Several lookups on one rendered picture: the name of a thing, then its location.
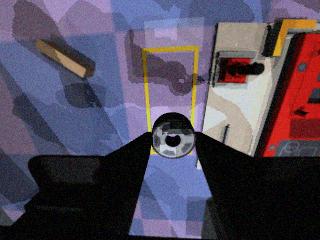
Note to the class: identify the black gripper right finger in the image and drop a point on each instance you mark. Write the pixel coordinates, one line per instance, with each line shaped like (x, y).
(241, 184)

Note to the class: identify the brown rectangular block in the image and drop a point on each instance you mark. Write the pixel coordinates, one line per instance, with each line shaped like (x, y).
(64, 58)

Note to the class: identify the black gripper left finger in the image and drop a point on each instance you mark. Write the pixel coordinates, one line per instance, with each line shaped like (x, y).
(118, 177)

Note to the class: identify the yellow rectangular outline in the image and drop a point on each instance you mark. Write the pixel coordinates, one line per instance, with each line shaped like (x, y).
(165, 49)

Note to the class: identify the black tyre with grey hub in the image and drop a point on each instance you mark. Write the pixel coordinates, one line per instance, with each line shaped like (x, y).
(173, 147)

